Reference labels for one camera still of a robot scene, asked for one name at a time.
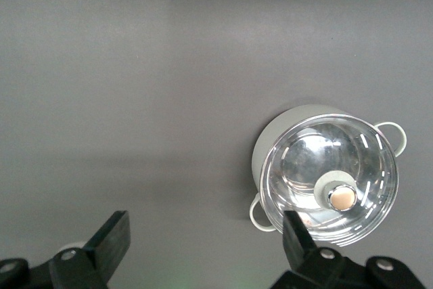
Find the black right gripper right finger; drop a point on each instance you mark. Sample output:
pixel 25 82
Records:
pixel 297 245

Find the glass lid with metal knob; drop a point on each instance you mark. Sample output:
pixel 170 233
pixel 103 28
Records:
pixel 304 153

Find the dark grey table mat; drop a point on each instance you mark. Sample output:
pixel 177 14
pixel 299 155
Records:
pixel 135 99

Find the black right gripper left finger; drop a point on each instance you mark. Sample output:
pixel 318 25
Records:
pixel 108 245

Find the grey-green cooking pot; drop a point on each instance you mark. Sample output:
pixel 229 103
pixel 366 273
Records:
pixel 270 133

